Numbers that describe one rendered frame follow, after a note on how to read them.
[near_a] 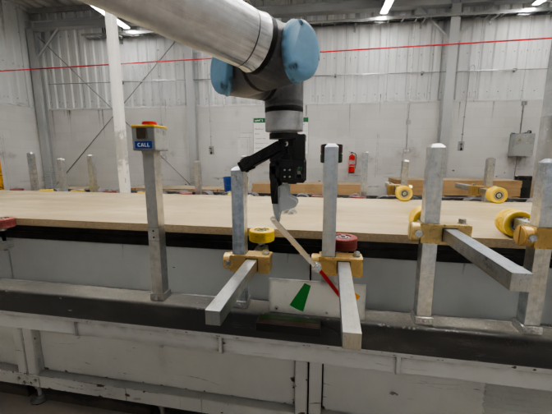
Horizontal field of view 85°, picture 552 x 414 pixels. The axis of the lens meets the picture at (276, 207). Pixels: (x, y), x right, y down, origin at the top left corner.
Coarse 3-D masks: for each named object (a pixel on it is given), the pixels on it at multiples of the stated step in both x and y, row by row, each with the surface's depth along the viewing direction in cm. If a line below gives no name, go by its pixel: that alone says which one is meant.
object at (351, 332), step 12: (348, 264) 77; (348, 276) 70; (348, 288) 63; (348, 300) 58; (348, 312) 54; (348, 324) 50; (360, 324) 50; (348, 336) 48; (360, 336) 48; (348, 348) 48; (360, 348) 48
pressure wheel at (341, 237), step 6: (336, 234) 89; (342, 234) 88; (348, 234) 89; (336, 240) 84; (342, 240) 84; (348, 240) 83; (354, 240) 84; (336, 246) 84; (342, 246) 84; (348, 246) 84; (354, 246) 85
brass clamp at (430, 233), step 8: (408, 224) 79; (416, 224) 76; (424, 224) 74; (432, 224) 74; (440, 224) 74; (448, 224) 74; (456, 224) 74; (464, 224) 74; (408, 232) 79; (416, 232) 75; (424, 232) 75; (432, 232) 74; (440, 232) 74; (464, 232) 73; (416, 240) 76; (424, 240) 75; (432, 240) 75; (440, 240) 74
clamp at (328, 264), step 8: (312, 256) 82; (320, 256) 81; (328, 256) 81; (336, 256) 81; (344, 256) 81; (352, 256) 81; (328, 264) 80; (336, 264) 80; (352, 264) 79; (360, 264) 79; (328, 272) 81; (336, 272) 80; (352, 272) 80; (360, 272) 79
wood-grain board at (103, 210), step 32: (0, 192) 199; (32, 192) 199; (64, 192) 199; (96, 192) 199; (32, 224) 116; (64, 224) 113; (96, 224) 111; (128, 224) 108; (192, 224) 105; (224, 224) 105; (256, 224) 105; (288, 224) 105; (320, 224) 105; (352, 224) 105; (384, 224) 105; (480, 224) 105
